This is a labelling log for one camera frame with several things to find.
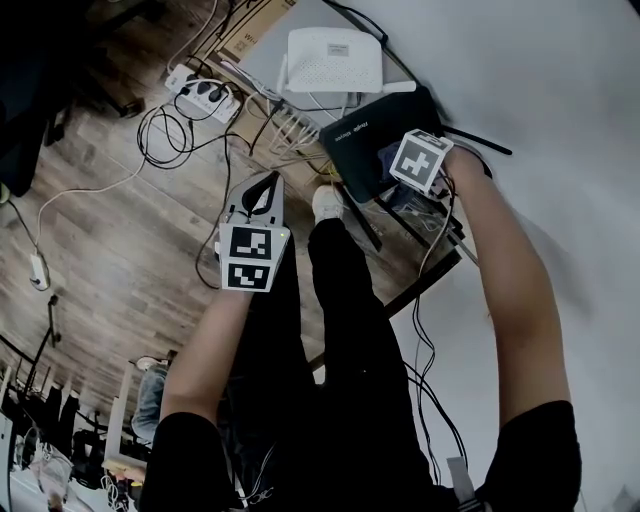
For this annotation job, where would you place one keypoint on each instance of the person's right forearm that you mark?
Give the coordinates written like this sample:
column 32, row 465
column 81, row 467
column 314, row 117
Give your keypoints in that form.
column 510, row 300

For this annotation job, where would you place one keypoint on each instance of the person's left forearm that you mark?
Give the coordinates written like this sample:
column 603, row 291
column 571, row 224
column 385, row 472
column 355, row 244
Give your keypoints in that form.
column 210, row 350

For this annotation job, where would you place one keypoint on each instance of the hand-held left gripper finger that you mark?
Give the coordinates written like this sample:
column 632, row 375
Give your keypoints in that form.
column 239, row 192
column 278, row 200

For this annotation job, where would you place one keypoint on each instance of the person's black shirt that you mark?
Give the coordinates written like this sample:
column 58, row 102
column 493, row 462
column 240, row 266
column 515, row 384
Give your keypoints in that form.
column 185, row 460

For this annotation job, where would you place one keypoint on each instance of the black network box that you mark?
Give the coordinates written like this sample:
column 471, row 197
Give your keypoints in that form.
column 360, row 155

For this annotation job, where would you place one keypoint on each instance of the white power strip with plugs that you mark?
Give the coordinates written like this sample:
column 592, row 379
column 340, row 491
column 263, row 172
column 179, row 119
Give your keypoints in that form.
column 210, row 102

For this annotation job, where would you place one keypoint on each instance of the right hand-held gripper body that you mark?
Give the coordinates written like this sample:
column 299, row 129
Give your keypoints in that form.
column 417, row 160

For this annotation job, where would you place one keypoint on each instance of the small white power strip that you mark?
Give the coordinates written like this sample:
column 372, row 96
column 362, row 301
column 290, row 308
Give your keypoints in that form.
column 39, row 272

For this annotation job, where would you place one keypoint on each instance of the grey flat box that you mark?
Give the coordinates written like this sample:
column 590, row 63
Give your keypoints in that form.
column 270, row 45

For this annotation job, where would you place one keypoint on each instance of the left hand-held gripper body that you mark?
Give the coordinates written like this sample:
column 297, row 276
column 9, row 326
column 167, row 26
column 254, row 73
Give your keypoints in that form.
column 250, row 260

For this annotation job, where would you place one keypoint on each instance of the dark blue cloth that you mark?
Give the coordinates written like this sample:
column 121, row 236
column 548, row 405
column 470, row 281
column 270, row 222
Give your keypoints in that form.
column 386, row 160

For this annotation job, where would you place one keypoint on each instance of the person's black trousers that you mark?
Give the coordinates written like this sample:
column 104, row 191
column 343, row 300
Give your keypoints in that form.
column 350, row 325

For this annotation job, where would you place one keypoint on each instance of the brown cardboard box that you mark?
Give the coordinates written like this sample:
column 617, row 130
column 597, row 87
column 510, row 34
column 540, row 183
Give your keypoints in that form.
column 260, row 20

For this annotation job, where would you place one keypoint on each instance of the white router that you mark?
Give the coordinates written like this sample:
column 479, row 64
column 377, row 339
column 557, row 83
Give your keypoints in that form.
column 335, row 65

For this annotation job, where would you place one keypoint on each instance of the person's white shoe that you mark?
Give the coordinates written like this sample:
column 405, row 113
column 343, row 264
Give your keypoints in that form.
column 327, row 202

